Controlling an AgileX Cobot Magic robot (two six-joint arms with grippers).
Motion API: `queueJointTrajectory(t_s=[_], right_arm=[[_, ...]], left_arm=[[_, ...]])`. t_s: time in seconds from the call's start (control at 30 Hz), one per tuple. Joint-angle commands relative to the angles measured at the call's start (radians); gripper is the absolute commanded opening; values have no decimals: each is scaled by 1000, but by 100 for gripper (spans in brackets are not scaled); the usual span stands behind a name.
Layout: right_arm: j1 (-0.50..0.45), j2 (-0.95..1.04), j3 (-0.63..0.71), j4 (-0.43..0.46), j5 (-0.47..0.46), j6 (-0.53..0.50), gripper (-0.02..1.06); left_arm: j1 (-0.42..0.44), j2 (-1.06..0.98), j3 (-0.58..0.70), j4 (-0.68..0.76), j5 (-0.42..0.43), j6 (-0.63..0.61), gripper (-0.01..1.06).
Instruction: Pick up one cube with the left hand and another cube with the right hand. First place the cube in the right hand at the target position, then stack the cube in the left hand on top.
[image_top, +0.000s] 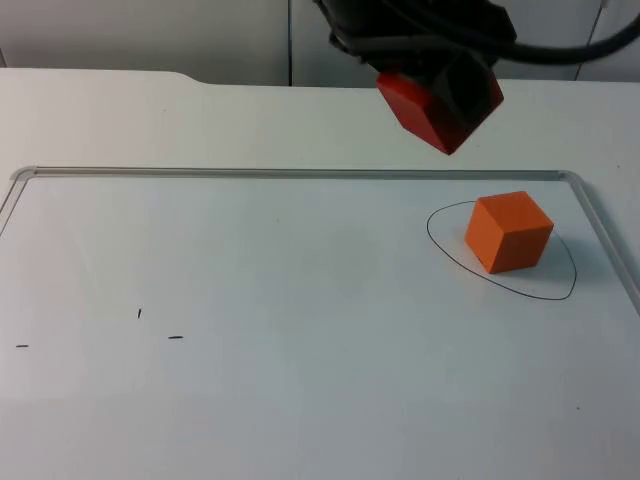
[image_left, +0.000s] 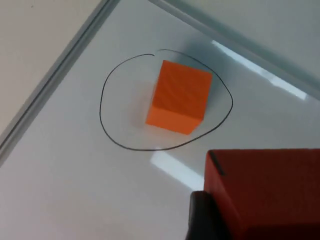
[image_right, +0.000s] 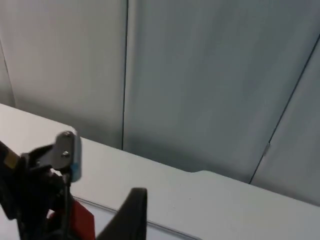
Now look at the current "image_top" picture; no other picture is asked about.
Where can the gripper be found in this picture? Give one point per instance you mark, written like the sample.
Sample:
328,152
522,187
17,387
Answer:
420,25

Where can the orange cube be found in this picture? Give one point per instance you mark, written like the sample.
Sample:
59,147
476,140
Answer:
505,235

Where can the red cube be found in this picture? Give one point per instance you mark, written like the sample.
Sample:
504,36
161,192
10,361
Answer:
410,107

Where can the grey-framed whiteboard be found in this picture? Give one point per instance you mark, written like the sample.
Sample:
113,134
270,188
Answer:
250,310

